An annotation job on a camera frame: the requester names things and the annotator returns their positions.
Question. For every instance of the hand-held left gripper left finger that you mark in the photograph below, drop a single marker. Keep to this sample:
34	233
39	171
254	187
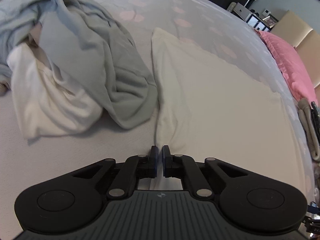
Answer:
154	162

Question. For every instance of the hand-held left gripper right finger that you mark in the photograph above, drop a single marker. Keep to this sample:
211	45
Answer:
165	162

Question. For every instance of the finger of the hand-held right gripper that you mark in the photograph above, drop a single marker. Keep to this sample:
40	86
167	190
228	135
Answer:
311	226
313	206

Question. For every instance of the cream white shirt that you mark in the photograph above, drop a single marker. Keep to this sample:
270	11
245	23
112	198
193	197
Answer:
212	105

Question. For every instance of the dark floral garment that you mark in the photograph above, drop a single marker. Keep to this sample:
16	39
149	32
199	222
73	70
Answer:
316	120

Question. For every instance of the beige garment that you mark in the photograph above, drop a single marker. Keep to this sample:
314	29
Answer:
306	120

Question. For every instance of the grey garment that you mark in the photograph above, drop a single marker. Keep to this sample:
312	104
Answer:
112	67

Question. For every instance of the white garment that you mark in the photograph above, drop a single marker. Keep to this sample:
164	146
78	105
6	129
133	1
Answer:
45	100

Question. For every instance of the pink pillow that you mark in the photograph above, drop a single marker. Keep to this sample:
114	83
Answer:
292	62

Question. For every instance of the bed with polka dot sheet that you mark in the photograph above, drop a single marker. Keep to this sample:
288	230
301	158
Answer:
212	17

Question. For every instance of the white nightstand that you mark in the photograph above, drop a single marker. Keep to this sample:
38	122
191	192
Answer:
241	10

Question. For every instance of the beige headboard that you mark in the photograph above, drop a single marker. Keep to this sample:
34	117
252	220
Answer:
300	30

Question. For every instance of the light blue garment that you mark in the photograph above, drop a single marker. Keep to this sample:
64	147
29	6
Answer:
22	7

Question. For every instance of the picture frame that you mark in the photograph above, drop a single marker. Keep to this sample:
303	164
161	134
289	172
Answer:
269	22

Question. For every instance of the white wall thermostat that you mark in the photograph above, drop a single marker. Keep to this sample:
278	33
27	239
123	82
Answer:
266	12

